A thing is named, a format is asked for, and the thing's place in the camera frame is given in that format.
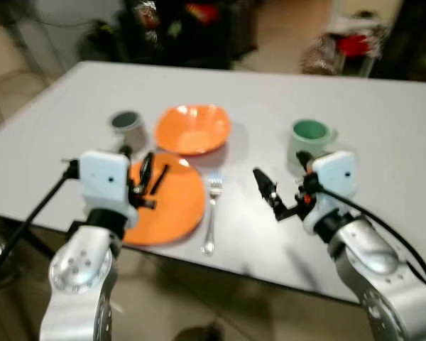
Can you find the white chair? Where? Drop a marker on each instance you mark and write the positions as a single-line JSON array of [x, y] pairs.
[[366, 28]]

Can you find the grey mug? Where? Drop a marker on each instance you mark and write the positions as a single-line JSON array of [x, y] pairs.
[[131, 131]]

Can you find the orange plastic plate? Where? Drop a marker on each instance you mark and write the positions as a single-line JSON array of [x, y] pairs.
[[174, 209]]

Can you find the red bag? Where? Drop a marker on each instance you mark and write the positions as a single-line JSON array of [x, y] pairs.
[[353, 45]]

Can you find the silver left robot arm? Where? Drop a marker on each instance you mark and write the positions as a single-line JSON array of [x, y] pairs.
[[74, 266]]

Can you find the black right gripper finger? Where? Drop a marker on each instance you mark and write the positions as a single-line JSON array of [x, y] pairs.
[[260, 180], [271, 193]]

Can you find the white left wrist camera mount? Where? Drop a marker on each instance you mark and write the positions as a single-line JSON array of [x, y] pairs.
[[103, 177]]

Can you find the dark cabinet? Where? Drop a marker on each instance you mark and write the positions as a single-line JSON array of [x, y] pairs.
[[419, 39]]

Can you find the silver metal fork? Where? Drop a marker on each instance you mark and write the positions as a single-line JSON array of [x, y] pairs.
[[211, 213]]

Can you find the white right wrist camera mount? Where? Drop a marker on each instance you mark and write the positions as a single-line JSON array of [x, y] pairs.
[[334, 177]]

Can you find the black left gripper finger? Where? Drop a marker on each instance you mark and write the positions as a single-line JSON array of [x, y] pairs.
[[146, 170], [160, 180]]

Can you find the pale green mug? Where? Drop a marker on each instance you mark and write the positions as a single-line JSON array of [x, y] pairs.
[[309, 138]]

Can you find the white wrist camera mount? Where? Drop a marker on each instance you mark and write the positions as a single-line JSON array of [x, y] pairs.
[[103, 177], [334, 177]]

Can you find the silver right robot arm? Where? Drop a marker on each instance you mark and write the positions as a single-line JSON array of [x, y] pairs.
[[380, 270]]

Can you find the black cluttered shelf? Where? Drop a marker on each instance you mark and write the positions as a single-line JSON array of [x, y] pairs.
[[170, 32]]

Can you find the orange plastic bowl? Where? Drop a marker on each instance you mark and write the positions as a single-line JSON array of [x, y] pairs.
[[193, 129]]

